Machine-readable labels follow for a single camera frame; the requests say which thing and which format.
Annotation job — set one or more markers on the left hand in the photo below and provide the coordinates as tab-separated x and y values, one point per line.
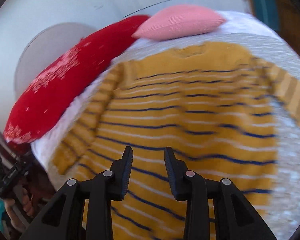
14	213

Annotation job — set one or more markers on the white fluffy bed sheet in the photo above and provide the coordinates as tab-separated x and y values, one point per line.
236	22

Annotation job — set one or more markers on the yellow striped knit sweater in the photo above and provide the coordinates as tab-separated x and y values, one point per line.
209	103

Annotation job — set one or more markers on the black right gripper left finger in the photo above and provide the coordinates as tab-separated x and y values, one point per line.
81	209

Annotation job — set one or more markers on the pink knit pillow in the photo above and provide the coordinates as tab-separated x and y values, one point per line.
179	21

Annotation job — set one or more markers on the red floral pillow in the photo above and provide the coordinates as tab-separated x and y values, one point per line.
47	97

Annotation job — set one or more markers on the beige heart-pattern quilt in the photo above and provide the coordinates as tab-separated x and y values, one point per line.
283	215

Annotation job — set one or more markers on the wooden door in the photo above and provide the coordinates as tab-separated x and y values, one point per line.
289	20

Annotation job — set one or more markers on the white round headboard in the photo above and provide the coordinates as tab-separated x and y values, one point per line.
44	49

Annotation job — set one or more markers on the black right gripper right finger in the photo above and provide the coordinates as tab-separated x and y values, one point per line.
210	201

